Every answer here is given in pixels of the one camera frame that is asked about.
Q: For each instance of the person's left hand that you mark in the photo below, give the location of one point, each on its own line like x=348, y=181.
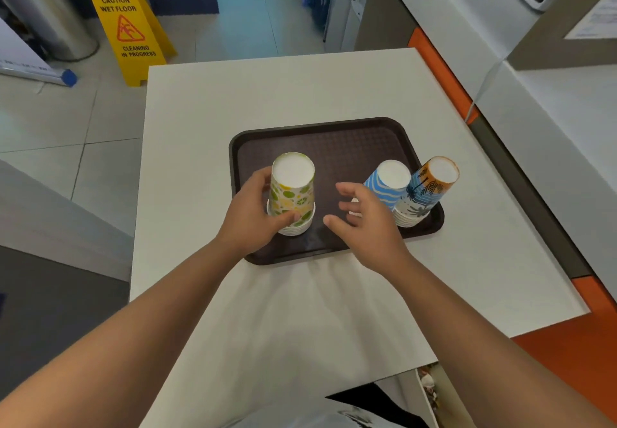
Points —
x=248, y=222

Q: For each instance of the person's right hand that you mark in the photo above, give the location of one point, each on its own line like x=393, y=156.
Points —
x=376, y=237

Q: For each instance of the person's right middle finger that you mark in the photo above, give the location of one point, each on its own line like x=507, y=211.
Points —
x=353, y=206

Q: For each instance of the person's left thumb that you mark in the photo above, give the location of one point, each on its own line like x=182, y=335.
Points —
x=288, y=221

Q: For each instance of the person's right thumb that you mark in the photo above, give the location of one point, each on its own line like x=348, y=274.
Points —
x=340, y=231

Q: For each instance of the stack of green dotted paper cups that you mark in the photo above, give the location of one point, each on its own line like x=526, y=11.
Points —
x=293, y=191

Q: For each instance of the person's left forearm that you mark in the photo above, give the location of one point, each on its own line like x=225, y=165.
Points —
x=120, y=345

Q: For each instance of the person's right forearm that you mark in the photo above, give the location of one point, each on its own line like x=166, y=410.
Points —
x=482, y=350

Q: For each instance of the stack of blue wavy paper cups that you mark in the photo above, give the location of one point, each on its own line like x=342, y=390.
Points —
x=388, y=184

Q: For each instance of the dark brown plastic tray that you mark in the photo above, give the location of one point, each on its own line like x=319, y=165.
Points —
x=347, y=148

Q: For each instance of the stack of orange palm paper cups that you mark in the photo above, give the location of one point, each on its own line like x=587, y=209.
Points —
x=426, y=189

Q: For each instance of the person's black trousers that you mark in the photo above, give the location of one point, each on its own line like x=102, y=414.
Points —
x=385, y=401

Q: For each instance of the white counter with orange stripe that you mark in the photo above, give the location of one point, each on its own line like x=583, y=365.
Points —
x=544, y=152

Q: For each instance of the white fridge door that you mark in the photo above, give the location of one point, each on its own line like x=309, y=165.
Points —
x=344, y=3

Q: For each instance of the yellow wet floor sign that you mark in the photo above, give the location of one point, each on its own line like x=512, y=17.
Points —
x=127, y=22

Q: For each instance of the white rolled banner blue cap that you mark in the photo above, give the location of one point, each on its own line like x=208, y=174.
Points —
x=29, y=68

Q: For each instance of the white paper notice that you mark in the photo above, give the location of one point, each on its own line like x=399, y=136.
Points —
x=595, y=20

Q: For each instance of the round metal bin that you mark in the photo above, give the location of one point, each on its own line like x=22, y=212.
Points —
x=48, y=8

